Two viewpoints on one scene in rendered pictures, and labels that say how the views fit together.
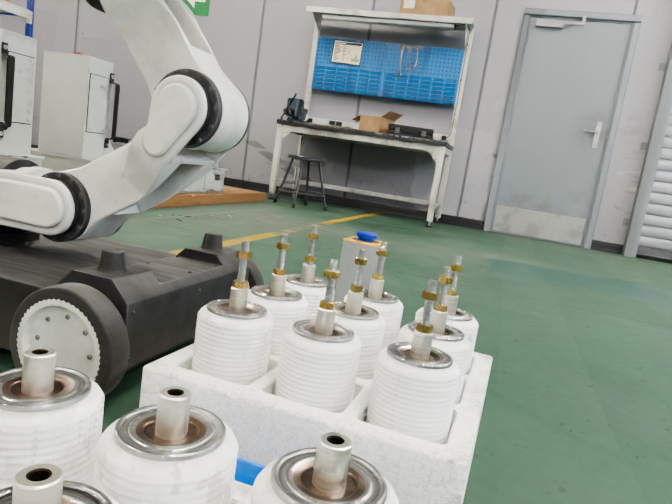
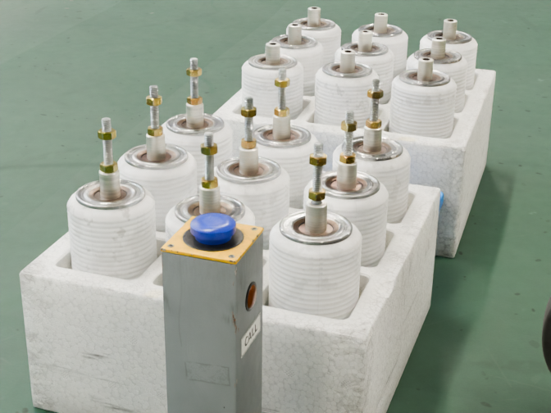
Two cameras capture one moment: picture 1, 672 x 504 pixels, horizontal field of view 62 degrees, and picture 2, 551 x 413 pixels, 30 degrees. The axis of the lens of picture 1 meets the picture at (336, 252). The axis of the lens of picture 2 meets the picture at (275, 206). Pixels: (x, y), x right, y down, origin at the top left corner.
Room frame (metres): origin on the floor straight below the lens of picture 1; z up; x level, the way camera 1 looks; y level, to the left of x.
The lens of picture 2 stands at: (1.86, 0.01, 0.72)
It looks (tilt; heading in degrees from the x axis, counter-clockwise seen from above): 25 degrees down; 181
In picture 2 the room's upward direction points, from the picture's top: 1 degrees clockwise
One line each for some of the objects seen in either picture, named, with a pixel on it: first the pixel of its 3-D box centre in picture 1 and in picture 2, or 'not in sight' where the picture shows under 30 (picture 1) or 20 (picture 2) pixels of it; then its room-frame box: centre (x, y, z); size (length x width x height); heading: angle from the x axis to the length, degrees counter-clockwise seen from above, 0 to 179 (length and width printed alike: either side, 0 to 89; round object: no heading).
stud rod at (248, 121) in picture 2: (358, 275); (248, 128); (0.76, -0.04, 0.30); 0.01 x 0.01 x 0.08
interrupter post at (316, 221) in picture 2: (308, 273); (316, 216); (0.91, 0.04, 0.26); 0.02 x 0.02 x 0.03
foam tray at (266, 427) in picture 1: (335, 418); (248, 291); (0.76, -0.04, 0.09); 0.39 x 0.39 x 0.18; 72
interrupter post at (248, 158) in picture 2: (354, 302); (248, 160); (0.76, -0.04, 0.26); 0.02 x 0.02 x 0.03
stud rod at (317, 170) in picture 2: (311, 248); (317, 178); (0.91, 0.04, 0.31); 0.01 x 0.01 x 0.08
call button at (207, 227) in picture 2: (366, 237); (213, 231); (1.06, -0.05, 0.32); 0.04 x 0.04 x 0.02
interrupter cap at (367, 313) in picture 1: (352, 311); (248, 170); (0.76, -0.04, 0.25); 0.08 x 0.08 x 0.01
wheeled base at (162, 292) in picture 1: (71, 245); not in sight; (1.18, 0.57, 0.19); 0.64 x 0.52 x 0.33; 74
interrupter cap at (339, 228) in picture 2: (306, 281); (316, 228); (0.91, 0.04, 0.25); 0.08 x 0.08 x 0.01
